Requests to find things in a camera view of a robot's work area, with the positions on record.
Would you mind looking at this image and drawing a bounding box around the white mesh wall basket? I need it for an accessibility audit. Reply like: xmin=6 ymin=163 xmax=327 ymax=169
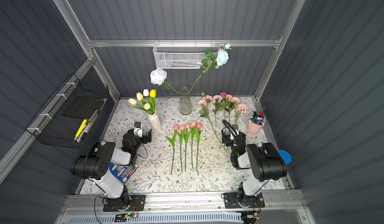
xmin=153 ymin=40 xmax=221 ymax=69

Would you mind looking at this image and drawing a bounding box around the large pink rose stem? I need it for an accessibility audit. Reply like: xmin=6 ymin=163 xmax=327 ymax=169
xmin=227 ymin=94 xmax=240 ymax=123

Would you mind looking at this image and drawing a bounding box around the white rose stem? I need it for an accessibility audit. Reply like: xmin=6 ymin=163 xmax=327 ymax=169
xmin=150 ymin=68 xmax=181 ymax=95

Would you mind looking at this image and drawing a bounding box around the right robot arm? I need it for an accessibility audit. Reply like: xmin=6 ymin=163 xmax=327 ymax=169
xmin=222 ymin=120 xmax=292 ymax=209

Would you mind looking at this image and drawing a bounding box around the single pink tulip stem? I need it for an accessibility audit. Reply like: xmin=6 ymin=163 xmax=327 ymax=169
xmin=191 ymin=121 xmax=197 ymax=168

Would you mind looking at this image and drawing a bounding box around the pale pink rose stem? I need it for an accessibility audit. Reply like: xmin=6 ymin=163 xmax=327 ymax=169
xmin=235 ymin=103 xmax=248 ymax=125

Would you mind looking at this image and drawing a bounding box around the pink peony stem with bud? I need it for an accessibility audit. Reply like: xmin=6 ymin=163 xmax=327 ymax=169
xmin=198 ymin=92 xmax=226 ymax=150

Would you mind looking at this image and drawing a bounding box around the black notebook in basket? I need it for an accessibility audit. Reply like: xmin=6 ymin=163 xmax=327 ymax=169
xmin=63 ymin=97 xmax=104 ymax=120

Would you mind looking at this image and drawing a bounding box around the clear jar blue lid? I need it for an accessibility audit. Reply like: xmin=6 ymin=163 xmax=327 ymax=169
xmin=278 ymin=150 xmax=292 ymax=165

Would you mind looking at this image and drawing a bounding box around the hot pink rose stem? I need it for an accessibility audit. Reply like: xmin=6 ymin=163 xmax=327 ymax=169
xmin=220 ymin=92 xmax=230 ymax=120

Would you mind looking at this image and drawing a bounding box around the white ribbed ceramic vase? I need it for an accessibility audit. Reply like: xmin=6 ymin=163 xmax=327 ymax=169
xmin=149 ymin=113 xmax=162 ymax=132

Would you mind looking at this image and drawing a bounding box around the black wire wall basket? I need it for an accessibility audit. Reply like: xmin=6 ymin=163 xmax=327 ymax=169
xmin=26 ymin=75 xmax=109 ymax=149

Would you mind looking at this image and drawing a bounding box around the yellow marker in basket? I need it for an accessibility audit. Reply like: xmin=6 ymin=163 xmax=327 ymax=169
xmin=74 ymin=119 xmax=88 ymax=140

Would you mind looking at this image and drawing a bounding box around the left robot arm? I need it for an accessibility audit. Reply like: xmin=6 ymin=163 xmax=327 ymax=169
xmin=71 ymin=122 xmax=152 ymax=212

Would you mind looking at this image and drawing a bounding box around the tulip bouquet pink and yellow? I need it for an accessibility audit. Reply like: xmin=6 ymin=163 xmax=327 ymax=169
xmin=128 ymin=89 xmax=157 ymax=115

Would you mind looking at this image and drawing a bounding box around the pink carnation stem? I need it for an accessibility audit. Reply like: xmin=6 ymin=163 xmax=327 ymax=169
xmin=213 ymin=94 xmax=225 ymax=123

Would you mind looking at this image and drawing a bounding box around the light blue rose stem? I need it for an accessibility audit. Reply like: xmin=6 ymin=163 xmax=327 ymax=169
xmin=188 ymin=42 xmax=232 ymax=95

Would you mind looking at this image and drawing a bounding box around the clear ribbed glass vase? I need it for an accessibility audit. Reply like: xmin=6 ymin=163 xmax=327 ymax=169
xmin=178 ymin=86 xmax=192 ymax=115

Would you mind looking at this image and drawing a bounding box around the blue illustrated book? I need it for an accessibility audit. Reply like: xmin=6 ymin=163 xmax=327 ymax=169
xmin=109 ymin=163 xmax=140 ymax=185

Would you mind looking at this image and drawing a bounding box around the pink pen bucket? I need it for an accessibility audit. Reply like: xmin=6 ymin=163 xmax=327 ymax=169
xmin=246 ymin=107 xmax=266 ymax=135

